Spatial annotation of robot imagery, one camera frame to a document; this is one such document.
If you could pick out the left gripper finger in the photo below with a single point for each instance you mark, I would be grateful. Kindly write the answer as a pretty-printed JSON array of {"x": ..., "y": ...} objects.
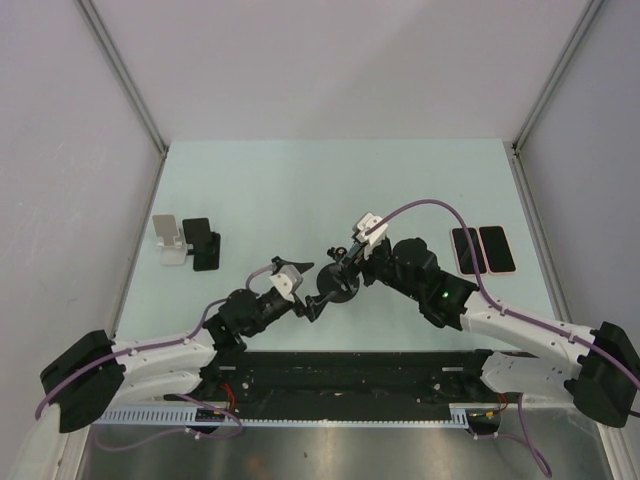
[
  {"x": 282, "y": 266},
  {"x": 315, "y": 304}
]

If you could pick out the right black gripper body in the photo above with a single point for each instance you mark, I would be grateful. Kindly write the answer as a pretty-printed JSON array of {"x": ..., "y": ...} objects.
[{"x": 378, "y": 264}]

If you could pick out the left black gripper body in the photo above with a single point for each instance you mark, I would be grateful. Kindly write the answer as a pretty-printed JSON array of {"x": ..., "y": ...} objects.
[{"x": 298, "y": 307}]

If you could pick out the black round-base phone mount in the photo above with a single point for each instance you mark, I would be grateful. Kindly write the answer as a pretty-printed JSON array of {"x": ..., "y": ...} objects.
[{"x": 326, "y": 280}]

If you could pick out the black phone stand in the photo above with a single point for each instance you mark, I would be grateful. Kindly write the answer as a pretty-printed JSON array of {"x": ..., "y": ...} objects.
[{"x": 204, "y": 244}]

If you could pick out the pink phone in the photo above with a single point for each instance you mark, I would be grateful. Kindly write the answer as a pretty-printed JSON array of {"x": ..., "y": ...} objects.
[
  {"x": 468, "y": 251},
  {"x": 497, "y": 250}
]

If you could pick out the white silver phone stand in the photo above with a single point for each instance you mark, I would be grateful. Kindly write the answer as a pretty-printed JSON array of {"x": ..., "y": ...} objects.
[{"x": 171, "y": 240}]

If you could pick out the white phone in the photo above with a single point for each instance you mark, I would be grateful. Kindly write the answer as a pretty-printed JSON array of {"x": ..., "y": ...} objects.
[{"x": 352, "y": 256}]

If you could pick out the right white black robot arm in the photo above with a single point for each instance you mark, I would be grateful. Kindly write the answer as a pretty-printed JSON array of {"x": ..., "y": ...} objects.
[{"x": 597, "y": 368}]

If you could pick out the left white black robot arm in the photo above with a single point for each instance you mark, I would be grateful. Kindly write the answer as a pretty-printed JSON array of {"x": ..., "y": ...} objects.
[{"x": 97, "y": 373}]

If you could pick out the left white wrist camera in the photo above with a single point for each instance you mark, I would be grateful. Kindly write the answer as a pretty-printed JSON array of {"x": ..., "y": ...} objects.
[{"x": 286, "y": 281}]

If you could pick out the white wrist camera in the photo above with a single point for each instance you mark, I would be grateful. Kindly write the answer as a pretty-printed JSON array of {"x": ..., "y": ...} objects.
[
  {"x": 369, "y": 232},
  {"x": 286, "y": 281}
]

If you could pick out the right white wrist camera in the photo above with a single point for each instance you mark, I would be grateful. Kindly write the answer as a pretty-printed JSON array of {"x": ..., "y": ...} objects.
[{"x": 369, "y": 232}]

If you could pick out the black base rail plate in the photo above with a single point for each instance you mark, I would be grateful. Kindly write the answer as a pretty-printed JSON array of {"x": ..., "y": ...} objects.
[{"x": 344, "y": 385}]

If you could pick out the white slotted cable duct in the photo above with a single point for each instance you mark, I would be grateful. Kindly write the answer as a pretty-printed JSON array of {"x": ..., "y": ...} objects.
[{"x": 189, "y": 415}]

